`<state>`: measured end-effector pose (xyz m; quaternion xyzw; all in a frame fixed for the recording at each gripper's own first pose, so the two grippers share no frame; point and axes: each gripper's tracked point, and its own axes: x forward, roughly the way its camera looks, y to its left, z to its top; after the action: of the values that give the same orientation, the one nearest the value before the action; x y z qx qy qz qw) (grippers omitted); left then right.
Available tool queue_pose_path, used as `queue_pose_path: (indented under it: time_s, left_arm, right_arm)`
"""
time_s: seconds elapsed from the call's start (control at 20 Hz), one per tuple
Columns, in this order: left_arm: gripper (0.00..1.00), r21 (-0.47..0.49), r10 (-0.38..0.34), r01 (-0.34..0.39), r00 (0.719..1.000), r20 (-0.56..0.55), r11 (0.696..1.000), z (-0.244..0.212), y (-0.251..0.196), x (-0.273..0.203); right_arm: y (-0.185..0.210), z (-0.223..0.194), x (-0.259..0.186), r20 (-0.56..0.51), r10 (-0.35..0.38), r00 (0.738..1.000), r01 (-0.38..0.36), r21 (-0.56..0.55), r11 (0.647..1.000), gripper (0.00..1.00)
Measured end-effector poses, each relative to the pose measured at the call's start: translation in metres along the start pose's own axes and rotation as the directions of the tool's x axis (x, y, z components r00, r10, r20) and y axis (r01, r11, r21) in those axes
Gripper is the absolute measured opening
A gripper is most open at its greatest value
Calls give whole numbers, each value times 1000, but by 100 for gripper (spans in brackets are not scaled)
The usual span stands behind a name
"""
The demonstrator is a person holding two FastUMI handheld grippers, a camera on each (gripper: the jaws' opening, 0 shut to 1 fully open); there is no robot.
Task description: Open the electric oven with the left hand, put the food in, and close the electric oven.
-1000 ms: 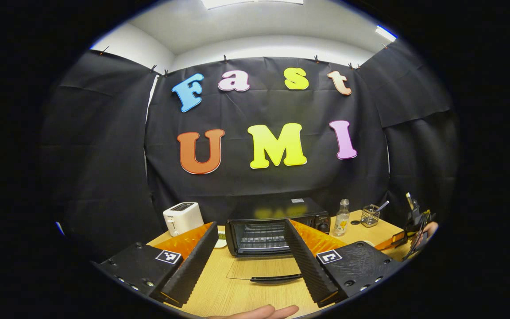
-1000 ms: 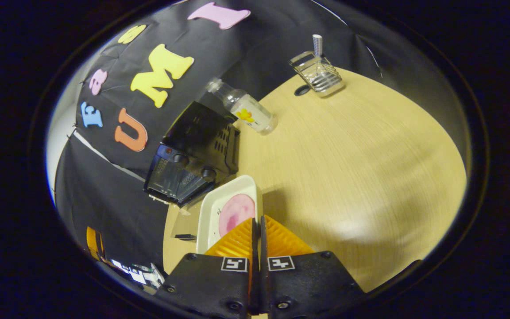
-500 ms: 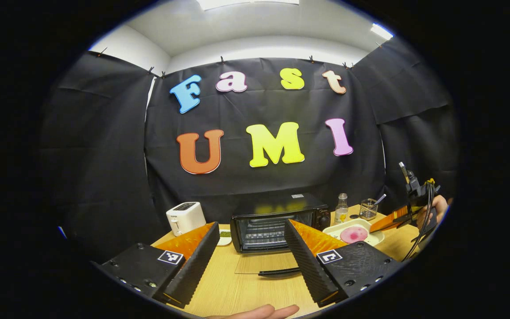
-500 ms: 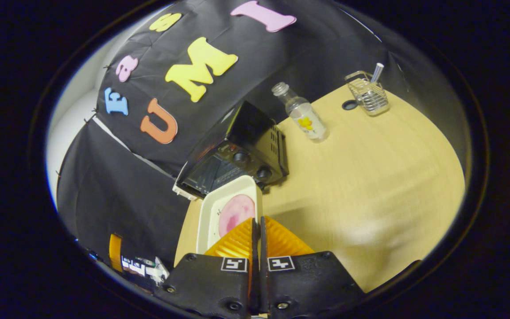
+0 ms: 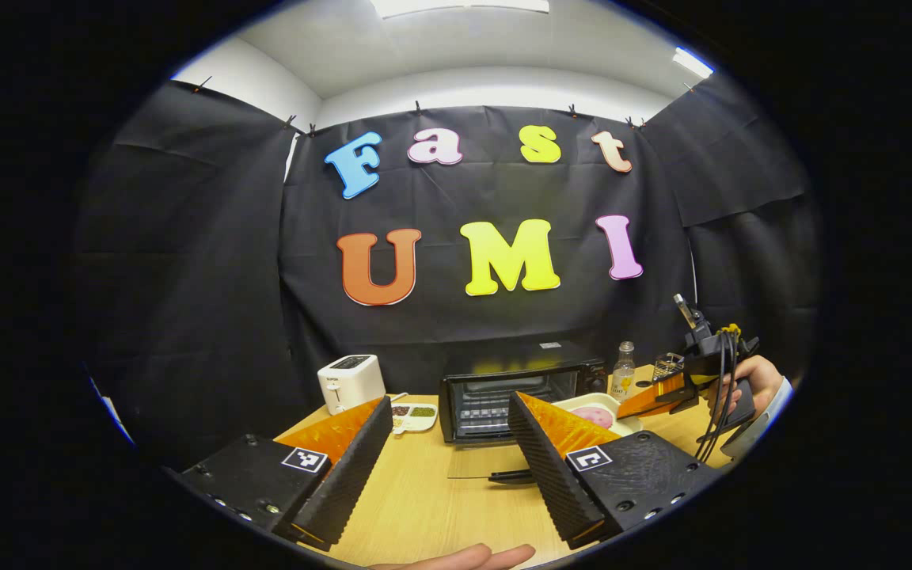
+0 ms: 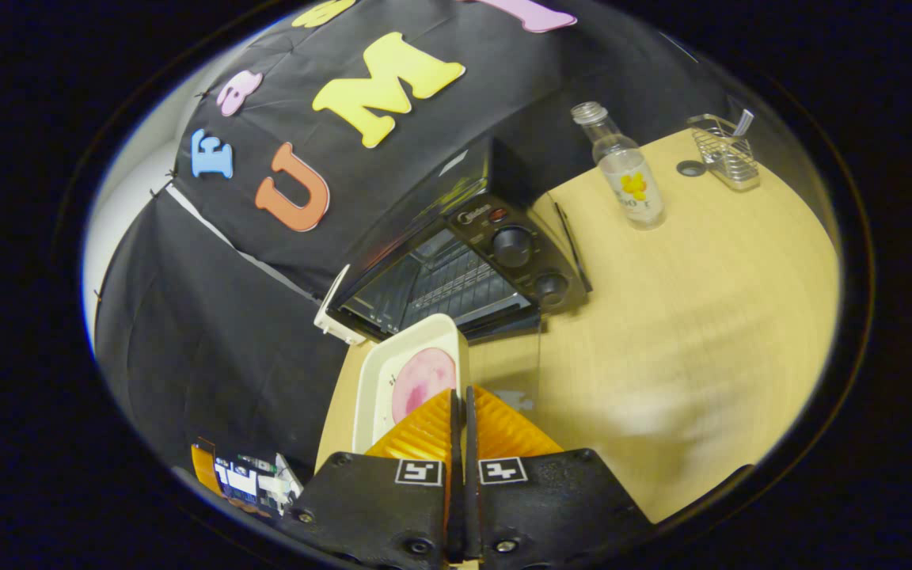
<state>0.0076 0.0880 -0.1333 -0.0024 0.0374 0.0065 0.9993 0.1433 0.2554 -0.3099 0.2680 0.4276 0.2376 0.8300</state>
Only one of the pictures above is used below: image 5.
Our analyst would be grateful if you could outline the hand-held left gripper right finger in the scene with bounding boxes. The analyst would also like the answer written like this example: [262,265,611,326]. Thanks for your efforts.
[507,391,726,551]

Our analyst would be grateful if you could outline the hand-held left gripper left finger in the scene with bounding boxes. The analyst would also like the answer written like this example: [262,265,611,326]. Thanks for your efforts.
[179,396,395,553]

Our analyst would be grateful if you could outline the white square food tray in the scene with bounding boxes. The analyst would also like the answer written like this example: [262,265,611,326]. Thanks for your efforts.
[551,392,644,438]

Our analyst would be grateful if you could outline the pink round cake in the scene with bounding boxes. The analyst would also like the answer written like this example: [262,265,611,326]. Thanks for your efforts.
[571,406,615,430]

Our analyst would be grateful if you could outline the black electric oven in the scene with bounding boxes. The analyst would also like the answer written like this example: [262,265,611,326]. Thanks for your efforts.
[438,340,609,485]

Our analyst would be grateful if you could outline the clear drink bottle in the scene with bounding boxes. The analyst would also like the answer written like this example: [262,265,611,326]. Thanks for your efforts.
[610,341,637,402]

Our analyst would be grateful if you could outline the white divided snack dish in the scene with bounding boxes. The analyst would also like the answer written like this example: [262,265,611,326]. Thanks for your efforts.
[390,401,439,435]

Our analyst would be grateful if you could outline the white toaster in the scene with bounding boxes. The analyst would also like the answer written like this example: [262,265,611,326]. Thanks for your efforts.
[317,354,387,416]

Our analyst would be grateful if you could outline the black backdrop cloth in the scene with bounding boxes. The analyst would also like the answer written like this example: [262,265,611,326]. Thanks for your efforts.
[68,75,821,476]

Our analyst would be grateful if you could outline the small ceiling light panel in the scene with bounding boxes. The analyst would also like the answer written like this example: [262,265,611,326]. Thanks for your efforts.
[671,46,716,80]

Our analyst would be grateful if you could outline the large ceiling light panel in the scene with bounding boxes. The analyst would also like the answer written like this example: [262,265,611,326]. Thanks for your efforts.
[369,0,550,20]

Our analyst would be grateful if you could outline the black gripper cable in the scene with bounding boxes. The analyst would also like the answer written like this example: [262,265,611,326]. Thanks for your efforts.
[693,323,742,464]

